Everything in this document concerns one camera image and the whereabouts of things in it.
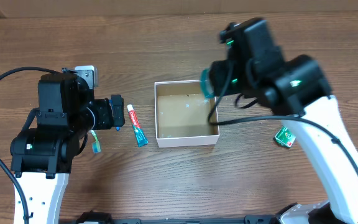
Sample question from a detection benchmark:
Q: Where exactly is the blue mouthwash bottle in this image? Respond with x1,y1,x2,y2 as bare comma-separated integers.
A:
200,69,215,99

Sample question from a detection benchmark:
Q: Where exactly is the white green toothbrush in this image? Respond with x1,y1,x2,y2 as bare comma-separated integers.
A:
90,130,101,154

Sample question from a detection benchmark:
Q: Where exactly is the green soap packet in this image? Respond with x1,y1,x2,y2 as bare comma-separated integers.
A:
274,126,296,148

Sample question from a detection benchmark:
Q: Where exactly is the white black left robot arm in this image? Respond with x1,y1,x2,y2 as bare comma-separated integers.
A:
11,73,125,223

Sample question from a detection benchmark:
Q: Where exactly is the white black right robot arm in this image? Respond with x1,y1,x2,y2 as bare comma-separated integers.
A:
201,17,358,223

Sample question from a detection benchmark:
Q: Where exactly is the white open cardboard box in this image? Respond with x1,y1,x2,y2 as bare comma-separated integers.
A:
154,80,220,148

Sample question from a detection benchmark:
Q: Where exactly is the red white toothpaste tube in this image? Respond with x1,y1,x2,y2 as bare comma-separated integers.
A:
127,104,148,147

